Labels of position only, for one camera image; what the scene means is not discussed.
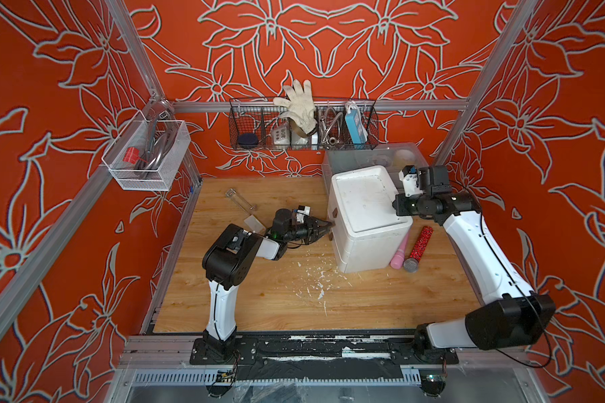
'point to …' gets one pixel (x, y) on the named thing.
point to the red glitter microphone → (411, 264)
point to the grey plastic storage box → (393, 156)
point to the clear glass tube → (232, 194)
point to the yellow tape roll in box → (403, 157)
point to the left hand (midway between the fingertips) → (332, 226)
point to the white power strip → (280, 135)
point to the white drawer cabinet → (366, 230)
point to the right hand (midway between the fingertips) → (390, 200)
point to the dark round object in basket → (248, 138)
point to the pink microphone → (397, 261)
